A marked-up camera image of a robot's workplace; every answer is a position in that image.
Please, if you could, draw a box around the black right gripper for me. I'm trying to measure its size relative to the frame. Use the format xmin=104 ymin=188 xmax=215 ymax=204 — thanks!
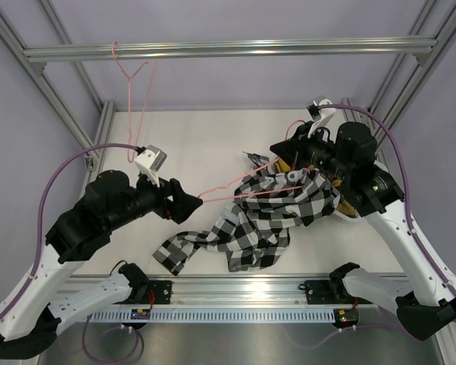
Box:
xmin=272 ymin=121 xmax=353 ymax=182

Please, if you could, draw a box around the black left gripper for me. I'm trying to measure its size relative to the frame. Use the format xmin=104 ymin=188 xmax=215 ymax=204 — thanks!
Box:
xmin=104 ymin=169 xmax=202 ymax=233

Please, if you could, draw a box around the pink hanger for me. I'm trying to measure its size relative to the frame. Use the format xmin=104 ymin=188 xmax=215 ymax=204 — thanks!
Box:
xmin=111 ymin=40 xmax=157 ymax=163
xmin=197 ymin=119 xmax=316 ymax=205

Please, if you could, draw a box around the yellow plaid shirt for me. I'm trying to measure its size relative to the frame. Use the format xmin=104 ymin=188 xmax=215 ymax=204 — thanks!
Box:
xmin=275 ymin=160 xmax=358 ymax=218

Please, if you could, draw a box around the black white checked shirt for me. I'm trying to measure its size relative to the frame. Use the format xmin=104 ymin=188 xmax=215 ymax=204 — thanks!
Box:
xmin=153 ymin=167 xmax=341 ymax=275

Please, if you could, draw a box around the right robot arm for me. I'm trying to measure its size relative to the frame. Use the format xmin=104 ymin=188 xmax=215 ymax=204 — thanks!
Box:
xmin=270 ymin=122 xmax=456 ymax=341

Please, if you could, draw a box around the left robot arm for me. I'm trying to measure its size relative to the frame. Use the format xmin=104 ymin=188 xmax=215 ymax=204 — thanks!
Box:
xmin=0 ymin=170 xmax=203 ymax=360

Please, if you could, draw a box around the aluminium top bar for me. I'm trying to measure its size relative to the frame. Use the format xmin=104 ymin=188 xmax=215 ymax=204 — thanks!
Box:
xmin=23 ymin=36 xmax=437 ymax=63

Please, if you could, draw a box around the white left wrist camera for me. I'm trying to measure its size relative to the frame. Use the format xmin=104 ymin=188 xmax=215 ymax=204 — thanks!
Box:
xmin=134 ymin=144 xmax=167 ymax=187

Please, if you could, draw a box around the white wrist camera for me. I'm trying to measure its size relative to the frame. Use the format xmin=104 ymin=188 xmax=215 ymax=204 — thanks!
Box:
xmin=307 ymin=96 xmax=336 ymax=135
xmin=134 ymin=144 xmax=167 ymax=187

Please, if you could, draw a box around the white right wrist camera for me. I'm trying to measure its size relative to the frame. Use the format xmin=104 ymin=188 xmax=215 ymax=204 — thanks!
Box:
xmin=307 ymin=96 xmax=336 ymax=135

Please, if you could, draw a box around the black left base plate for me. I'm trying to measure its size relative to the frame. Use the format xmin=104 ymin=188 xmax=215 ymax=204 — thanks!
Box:
xmin=133 ymin=280 xmax=173 ymax=305

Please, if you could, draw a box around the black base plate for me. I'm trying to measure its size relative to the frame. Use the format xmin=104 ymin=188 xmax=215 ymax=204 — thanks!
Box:
xmin=133 ymin=280 xmax=173 ymax=305
xmin=298 ymin=279 xmax=356 ymax=305

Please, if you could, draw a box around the aluminium front rail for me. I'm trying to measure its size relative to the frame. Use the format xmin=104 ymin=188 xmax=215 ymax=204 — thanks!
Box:
xmin=56 ymin=276 xmax=448 ymax=307

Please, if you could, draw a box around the slotted cable duct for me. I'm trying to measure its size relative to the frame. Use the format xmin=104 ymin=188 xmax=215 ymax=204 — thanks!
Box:
xmin=90 ymin=308 xmax=336 ymax=324

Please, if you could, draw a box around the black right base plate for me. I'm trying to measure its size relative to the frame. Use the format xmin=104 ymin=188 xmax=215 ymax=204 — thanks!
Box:
xmin=298 ymin=279 xmax=356 ymax=305

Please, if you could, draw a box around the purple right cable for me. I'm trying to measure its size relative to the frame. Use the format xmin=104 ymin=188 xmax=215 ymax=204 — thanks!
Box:
xmin=288 ymin=104 xmax=456 ymax=349

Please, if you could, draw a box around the purple cable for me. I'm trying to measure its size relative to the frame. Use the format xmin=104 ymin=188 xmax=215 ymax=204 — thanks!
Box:
xmin=0 ymin=142 xmax=144 ymax=360
xmin=288 ymin=104 xmax=456 ymax=349

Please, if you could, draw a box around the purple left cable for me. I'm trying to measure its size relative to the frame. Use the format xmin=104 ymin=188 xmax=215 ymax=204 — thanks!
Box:
xmin=0 ymin=142 xmax=144 ymax=360

